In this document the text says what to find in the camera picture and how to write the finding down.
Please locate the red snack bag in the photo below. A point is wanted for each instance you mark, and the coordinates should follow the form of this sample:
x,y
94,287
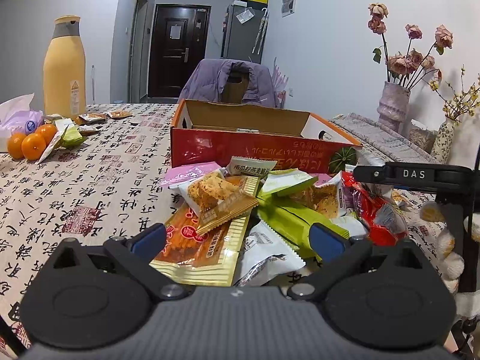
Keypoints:
x,y
385,224

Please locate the dark front door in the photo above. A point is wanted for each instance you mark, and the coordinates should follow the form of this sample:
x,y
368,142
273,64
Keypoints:
x,y
178,44

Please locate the white grey snack packet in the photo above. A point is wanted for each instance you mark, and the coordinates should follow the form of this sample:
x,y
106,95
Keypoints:
x,y
264,256

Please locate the white cracker snack packet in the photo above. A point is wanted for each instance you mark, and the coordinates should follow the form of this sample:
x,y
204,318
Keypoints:
x,y
207,191

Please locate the green white wafer packet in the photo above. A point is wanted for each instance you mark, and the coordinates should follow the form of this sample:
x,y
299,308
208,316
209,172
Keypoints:
x,y
286,182

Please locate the long green snack bar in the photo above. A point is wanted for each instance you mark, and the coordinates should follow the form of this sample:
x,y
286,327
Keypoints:
x,y
293,221

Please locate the wooden chair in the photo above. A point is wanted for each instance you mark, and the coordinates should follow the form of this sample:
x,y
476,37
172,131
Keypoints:
x,y
235,87

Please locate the green white snack packet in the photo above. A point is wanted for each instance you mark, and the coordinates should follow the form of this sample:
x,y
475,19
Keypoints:
x,y
67,136

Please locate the speckled small vase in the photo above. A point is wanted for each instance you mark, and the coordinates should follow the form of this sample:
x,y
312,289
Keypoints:
x,y
443,141

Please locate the pink wafer packet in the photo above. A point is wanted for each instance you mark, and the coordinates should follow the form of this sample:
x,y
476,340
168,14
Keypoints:
x,y
185,173

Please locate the yellow thermos bottle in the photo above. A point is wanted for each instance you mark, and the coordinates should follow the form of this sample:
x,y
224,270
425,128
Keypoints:
x,y
64,70

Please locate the small brown snack packet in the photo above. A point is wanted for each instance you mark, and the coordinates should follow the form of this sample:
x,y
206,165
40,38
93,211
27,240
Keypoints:
x,y
119,114

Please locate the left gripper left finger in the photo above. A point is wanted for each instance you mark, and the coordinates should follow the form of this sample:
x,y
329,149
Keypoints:
x,y
132,258

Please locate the gold orange stick snack pack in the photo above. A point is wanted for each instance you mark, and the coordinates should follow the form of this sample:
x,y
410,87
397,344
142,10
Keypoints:
x,y
209,259

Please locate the grey refrigerator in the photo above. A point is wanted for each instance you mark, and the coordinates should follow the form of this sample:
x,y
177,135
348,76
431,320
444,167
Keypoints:
x,y
245,25

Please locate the gold small snack packet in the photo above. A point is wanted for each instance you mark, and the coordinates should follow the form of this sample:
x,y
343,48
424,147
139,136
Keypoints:
x,y
232,207

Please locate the folded pink table runner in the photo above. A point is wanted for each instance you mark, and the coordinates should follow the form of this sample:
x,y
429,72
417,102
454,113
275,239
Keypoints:
x,y
385,141

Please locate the orange mandarin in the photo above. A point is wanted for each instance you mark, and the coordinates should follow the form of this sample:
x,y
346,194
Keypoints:
x,y
33,146
14,145
47,131

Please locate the red cardboard box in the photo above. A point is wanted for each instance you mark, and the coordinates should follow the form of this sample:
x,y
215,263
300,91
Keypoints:
x,y
204,132

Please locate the dried pink roses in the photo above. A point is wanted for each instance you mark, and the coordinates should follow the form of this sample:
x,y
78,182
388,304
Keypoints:
x,y
407,68

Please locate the orange mandarin left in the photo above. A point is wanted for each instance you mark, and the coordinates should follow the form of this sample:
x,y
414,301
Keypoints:
x,y
14,145

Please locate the orange mandarin back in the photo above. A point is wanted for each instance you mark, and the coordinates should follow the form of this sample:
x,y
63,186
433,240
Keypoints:
x,y
47,131

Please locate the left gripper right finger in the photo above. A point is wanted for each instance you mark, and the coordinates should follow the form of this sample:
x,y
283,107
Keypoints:
x,y
341,258

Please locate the purple jacket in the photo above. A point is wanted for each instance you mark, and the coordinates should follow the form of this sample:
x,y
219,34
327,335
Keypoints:
x,y
209,80

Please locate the glass jar with grains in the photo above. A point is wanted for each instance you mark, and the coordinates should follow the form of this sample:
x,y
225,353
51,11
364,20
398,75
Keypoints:
x,y
421,136

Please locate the orange mandarin middle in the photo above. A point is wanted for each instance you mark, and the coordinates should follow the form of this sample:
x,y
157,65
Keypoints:
x,y
33,146

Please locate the patterned tablecloth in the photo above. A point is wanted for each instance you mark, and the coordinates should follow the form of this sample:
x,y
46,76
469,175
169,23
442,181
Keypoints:
x,y
110,186

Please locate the pink ceramic vase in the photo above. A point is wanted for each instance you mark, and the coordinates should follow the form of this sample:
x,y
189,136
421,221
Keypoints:
x,y
393,106

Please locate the purple tissue pack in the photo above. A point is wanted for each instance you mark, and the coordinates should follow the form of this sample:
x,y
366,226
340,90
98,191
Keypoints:
x,y
17,116

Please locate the white pumpkin seed packet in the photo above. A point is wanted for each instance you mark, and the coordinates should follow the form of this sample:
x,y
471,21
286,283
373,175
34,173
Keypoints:
x,y
250,166

